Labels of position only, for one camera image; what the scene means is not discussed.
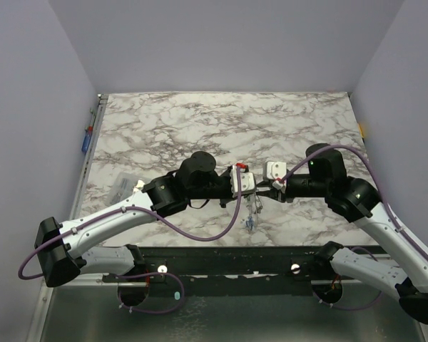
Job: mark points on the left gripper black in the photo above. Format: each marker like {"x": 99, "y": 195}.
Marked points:
{"x": 224, "y": 201}

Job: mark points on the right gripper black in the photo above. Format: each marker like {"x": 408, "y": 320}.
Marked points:
{"x": 281, "y": 194}

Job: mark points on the metal keyring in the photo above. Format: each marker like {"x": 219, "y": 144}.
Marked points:
{"x": 257, "y": 205}

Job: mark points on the silver protractor key organizer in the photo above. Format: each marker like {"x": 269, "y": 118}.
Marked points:
{"x": 252, "y": 220}

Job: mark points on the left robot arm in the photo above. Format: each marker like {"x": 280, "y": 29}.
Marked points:
{"x": 71, "y": 248}

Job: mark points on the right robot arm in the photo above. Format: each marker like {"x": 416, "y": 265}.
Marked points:
{"x": 323, "y": 174}

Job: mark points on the clear plastic bag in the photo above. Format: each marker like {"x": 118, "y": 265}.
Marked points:
{"x": 123, "y": 187}

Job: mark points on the blue red clamp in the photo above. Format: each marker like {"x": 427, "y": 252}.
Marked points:
{"x": 88, "y": 132}

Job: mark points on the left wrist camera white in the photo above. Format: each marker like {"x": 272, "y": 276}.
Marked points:
{"x": 242, "y": 182}

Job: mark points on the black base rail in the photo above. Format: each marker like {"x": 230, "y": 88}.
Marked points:
{"x": 231, "y": 271}

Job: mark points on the yellow tag on wall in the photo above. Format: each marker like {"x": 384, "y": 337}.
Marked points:
{"x": 361, "y": 130}

